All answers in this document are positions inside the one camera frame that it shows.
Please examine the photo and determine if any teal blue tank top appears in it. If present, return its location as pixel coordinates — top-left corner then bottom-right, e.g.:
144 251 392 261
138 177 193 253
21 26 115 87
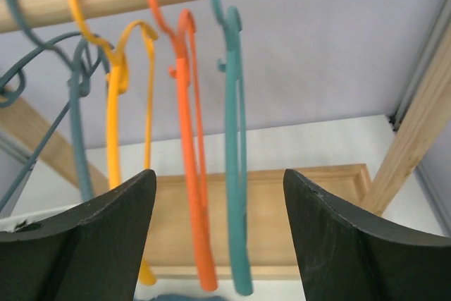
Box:
132 294 227 301

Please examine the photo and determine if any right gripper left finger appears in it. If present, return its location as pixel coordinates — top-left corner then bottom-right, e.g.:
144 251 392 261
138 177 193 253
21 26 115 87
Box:
1 169 156 300

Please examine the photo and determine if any teal hanger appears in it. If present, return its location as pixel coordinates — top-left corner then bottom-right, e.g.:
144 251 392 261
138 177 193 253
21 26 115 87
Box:
6 0 110 202
1 32 80 211
211 0 254 296

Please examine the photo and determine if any orange hanger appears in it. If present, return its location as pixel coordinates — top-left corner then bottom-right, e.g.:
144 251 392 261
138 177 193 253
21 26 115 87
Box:
147 0 218 292

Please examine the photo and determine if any wooden clothes rack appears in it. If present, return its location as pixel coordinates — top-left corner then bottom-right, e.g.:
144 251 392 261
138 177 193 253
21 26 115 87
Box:
18 0 450 280

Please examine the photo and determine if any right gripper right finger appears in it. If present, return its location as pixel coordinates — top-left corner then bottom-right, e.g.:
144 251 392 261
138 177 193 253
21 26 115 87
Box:
283 169 450 300

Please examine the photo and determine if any yellow hanger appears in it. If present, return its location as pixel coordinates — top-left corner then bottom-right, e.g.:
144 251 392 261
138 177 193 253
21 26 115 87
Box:
66 0 159 286

